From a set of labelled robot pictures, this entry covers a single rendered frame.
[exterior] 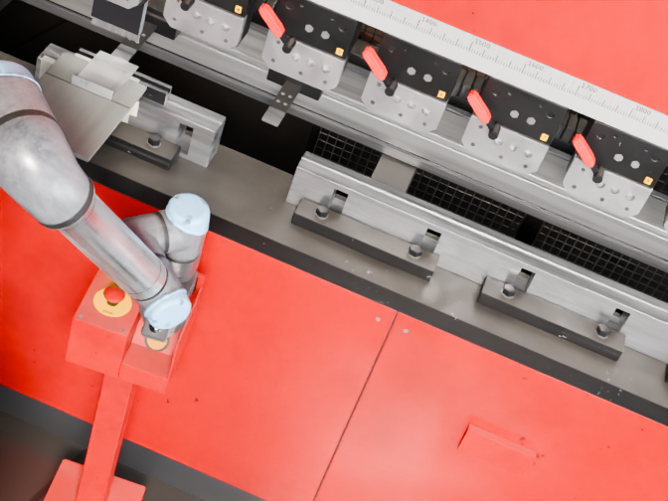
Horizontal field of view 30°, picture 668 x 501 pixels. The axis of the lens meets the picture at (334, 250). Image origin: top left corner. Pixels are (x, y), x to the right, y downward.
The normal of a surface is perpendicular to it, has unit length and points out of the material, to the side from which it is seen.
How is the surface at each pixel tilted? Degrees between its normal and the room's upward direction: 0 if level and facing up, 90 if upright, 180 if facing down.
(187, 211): 5
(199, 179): 0
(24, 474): 0
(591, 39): 90
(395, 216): 90
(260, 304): 90
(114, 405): 90
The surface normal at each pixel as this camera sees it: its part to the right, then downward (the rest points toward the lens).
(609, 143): -0.29, 0.60
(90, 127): 0.26, -0.70
